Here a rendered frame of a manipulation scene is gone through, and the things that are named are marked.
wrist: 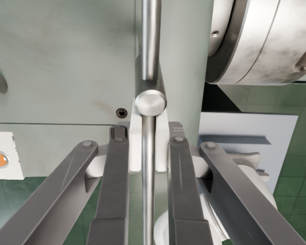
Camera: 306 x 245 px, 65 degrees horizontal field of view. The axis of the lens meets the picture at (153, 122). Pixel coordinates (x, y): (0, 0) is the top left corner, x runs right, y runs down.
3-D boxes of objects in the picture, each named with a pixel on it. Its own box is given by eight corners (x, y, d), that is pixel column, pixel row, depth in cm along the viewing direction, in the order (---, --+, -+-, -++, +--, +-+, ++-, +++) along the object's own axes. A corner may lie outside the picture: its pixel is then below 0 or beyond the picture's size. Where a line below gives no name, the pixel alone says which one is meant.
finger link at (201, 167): (170, 157, 14) (222, 159, 14) (165, 120, 18) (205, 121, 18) (168, 179, 14) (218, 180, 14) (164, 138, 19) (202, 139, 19)
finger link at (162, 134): (157, 132, 15) (169, 132, 15) (156, 96, 21) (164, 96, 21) (156, 172, 16) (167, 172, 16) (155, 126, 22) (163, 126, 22)
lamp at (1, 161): (-6, 163, 34) (-9, 166, 33) (-9, 150, 33) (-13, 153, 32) (10, 163, 34) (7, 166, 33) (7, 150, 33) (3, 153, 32)
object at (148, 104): (134, 29, 24) (134, 91, 16) (156, 29, 24) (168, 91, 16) (134, 50, 26) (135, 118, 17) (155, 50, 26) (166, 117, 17)
